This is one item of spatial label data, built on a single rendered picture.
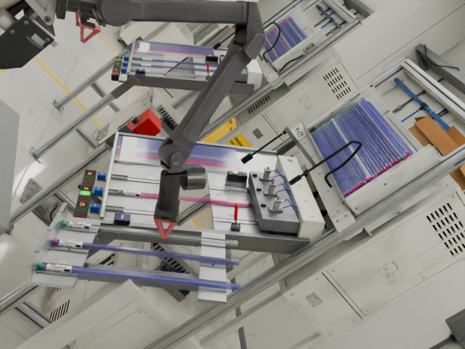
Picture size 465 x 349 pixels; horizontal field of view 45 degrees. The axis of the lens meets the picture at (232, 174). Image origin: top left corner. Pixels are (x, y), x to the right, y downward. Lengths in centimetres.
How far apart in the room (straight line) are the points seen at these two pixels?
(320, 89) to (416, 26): 214
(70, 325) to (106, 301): 13
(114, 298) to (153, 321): 53
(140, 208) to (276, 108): 152
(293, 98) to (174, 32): 335
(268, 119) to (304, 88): 28
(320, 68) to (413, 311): 151
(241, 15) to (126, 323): 117
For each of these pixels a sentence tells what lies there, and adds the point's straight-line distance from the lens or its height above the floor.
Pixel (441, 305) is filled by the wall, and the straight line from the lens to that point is 346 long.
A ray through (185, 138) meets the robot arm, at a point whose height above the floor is 117.
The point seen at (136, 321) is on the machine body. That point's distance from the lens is 210.
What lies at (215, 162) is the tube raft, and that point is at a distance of 230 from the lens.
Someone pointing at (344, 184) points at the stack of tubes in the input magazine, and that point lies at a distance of 196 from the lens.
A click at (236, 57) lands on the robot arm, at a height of 140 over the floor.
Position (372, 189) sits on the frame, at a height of 148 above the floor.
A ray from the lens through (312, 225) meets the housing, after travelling 192.
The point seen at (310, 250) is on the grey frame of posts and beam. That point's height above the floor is 120.
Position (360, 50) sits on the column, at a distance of 515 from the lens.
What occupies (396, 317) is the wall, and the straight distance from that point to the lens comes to 354.
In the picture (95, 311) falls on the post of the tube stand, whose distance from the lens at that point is 162.
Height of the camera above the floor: 153
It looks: 12 degrees down
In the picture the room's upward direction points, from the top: 55 degrees clockwise
